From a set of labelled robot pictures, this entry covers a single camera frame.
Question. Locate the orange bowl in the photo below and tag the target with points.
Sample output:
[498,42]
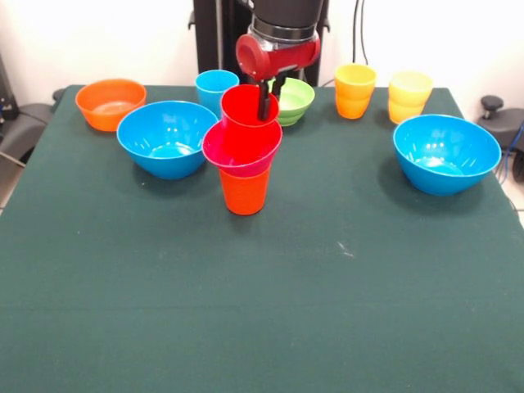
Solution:
[102,102]

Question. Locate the blue cup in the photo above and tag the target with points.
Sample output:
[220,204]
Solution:
[210,90]

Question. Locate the dark green tablecloth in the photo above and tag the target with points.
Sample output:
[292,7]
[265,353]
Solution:
[262,286]

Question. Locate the green bowl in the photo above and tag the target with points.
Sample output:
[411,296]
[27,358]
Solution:
[299,102]

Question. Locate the yellow cup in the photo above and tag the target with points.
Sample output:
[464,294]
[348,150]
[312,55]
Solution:
[409,98]

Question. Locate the red cup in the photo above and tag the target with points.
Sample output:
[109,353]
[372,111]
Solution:
[245,135]

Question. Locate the light orange cup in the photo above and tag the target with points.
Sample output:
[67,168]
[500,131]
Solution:
[355,90]

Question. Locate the large blue bowl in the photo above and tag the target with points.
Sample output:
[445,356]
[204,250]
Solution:
[446,147]
[163,139]

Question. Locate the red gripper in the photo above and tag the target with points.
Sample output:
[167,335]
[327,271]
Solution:
[286,59]

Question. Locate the pink bowl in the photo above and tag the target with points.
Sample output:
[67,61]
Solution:
[245,163]

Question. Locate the grey pedestal foot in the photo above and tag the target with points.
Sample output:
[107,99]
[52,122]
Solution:
[24,123]
[507,127]

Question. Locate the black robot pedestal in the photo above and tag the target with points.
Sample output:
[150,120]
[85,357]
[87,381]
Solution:
[221,41]

